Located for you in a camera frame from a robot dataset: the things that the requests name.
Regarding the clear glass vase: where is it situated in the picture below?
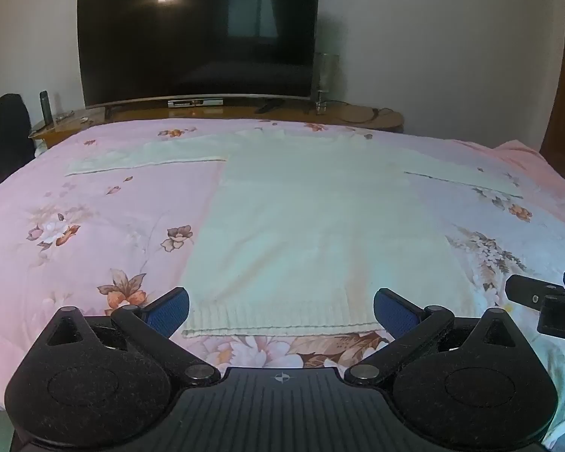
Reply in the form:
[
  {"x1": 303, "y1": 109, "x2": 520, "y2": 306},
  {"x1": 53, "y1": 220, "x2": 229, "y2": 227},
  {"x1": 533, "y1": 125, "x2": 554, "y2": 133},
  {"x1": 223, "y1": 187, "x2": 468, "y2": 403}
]
[{"x1": 312, "y1": 52, "x2": 341, "y2": 115}]

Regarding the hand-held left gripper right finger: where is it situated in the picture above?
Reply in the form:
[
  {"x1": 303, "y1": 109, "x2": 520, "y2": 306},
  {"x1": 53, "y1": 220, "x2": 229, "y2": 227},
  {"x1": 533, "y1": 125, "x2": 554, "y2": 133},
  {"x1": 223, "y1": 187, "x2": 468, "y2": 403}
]
[{"x1": 344, "y1": 286, "x2": 519, "y2": 386}]

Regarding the black chair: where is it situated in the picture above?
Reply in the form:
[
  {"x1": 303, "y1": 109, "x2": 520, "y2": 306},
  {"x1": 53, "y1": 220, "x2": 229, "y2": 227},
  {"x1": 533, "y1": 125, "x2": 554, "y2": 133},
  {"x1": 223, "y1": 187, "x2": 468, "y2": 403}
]
[{"x1": 0, "y1": 93, "x2": 36, "y2": 175}]

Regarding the wooden television stand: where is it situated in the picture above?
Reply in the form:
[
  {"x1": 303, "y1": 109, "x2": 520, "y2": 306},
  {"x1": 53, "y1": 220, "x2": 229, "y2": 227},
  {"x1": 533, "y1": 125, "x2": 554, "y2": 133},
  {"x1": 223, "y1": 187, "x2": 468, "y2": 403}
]
[{"x1": 28, "y1": 98, "x2": 404, "y2": 150}]

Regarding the white knit sweater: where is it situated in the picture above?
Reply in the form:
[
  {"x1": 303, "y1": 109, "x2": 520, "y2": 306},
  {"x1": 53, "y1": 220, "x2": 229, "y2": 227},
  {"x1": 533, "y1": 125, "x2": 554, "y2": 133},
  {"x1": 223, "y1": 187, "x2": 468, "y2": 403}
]
[{"x1": 65, "y1": 128, "x2": 523, "y2": 338}]

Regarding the black curved television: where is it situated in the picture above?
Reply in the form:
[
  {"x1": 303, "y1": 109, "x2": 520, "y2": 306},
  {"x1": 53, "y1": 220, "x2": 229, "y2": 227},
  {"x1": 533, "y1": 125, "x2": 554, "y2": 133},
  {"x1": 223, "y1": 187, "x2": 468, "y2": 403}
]
[{"x1": 76, "y1": 0, "x2": 322, "y2": 109}]

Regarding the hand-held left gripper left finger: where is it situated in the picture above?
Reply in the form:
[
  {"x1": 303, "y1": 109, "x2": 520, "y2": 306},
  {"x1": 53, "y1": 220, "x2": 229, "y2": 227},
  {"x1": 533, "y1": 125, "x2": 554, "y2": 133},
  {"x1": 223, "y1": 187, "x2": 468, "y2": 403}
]
[{"x1": 42, "y1": 286, "x2": 222, "y2": 387}]

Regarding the silver set-top box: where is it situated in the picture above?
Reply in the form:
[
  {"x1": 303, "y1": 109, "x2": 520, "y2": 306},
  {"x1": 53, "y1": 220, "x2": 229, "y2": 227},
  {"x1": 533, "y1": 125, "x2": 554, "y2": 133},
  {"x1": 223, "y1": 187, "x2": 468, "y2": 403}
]
[{"x1": 168, "y1": 98, "x2": 224, "y2": 108}]

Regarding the pink floral bed sheet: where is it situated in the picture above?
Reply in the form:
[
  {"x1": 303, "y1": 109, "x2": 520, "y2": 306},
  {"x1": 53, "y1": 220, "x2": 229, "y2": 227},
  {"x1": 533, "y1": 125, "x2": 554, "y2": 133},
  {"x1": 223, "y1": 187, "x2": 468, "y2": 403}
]
[{"x1": 0, "y1": 118, "x2": 565, "y2": 450}]

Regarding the black cable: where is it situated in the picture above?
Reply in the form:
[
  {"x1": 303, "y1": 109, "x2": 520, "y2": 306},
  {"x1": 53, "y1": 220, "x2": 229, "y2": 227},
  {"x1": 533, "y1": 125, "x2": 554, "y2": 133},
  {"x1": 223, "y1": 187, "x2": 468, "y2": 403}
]
[{"x1": 327, "y1": 99, "x2": 394, "y2": 116}]

